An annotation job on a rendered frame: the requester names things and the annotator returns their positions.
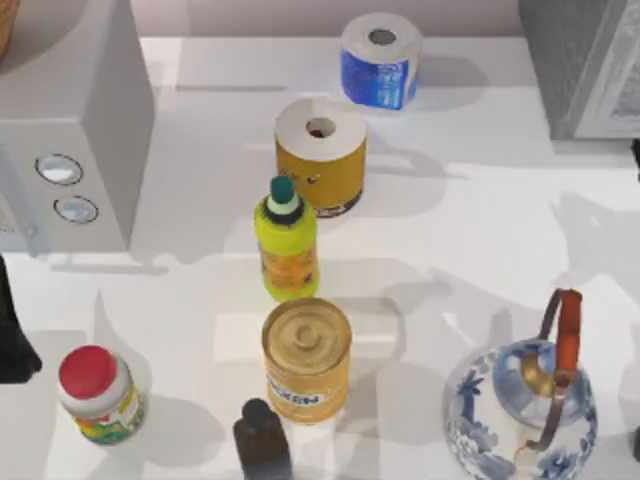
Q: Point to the yellow green bottle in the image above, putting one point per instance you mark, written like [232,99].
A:
[287,250]

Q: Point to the yellow wrapped paper roll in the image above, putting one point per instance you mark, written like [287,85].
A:
[322,155]

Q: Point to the yellow tin can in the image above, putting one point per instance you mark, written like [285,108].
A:
[306,360]

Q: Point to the blue wrapped paper roll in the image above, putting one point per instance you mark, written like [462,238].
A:
[380,65]

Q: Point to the dark brown bottle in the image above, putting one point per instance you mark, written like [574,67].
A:
[262,445]

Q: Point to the small microwave knob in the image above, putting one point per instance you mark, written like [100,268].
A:
[75,209]

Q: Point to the blue and white teapot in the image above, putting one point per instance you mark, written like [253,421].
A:
[520,405]

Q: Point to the pale microwave oven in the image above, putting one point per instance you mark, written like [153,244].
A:
[90,100]

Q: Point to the red lidded white jar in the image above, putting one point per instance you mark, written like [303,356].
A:
[102,400]

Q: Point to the large microwave knob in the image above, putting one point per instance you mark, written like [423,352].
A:
[58,169]

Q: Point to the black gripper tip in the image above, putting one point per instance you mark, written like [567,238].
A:
[12,330]

